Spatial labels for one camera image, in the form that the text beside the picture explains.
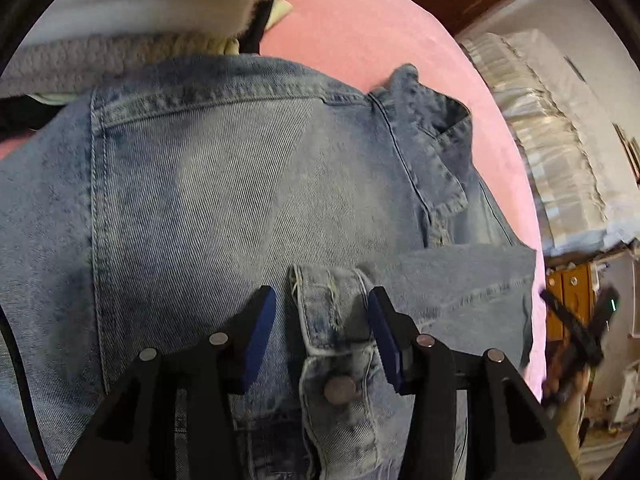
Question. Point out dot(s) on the pink bed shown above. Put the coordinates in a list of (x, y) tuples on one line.
[(350, 35)]

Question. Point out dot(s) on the blue denim jacket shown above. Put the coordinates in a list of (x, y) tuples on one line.
[(200, 185)]

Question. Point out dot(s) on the grey knitted garment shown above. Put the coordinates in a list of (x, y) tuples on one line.
[(100, 62)]

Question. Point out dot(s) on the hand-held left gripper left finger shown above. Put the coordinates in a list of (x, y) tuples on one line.
[(260, 332)]

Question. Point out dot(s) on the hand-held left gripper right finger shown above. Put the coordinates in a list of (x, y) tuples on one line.
[(384, 332)]

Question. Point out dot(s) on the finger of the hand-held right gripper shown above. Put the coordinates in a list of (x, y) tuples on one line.
[(572, 325)]

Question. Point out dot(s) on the orange wooden cabinet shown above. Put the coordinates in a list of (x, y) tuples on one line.
[(567, 300)]

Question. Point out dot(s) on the black furry cloth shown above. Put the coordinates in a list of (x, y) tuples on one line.
[(257, 27)]

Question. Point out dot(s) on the pale yellow cloth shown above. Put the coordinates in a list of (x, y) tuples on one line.
[(277, 12)]

